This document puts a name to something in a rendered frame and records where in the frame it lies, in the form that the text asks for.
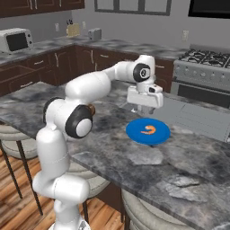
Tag grey framed window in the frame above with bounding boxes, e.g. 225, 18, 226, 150
93, 0, 173, 17

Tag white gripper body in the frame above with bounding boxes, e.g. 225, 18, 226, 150
126, 86, 164, 110

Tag blue round plate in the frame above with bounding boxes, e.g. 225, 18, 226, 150
125, 118, 172, 146

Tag dark brown wall cupboards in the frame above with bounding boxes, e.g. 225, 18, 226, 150
0, 0, 86, 19

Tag grey stove with oven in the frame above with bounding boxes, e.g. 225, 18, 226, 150
169, 44, 230, 110

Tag black extractor hood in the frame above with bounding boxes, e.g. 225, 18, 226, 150
187, 0, 230, 20

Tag beige cushioned bar stool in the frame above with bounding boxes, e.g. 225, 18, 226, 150
66, 161, 111, 225
0, 123, 44, 217
120, 188, 197, 230

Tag dark brown base cupboards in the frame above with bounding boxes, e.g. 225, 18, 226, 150
0, 44, 175, 98

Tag white microwave oven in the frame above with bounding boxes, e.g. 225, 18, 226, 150
0, 27, 35, 55

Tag silver toaster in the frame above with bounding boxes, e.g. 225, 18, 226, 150
87, 27, 103, 42

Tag orange shrimp meat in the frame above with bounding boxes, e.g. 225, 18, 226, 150
140, 125, 157, 136

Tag grey cutting board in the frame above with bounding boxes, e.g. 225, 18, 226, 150
148, 96, 230, 144

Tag beige knife block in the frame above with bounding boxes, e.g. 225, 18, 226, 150
66, 19, 82, 39

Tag small brown object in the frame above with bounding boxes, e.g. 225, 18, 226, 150
87, 103, 96, 118

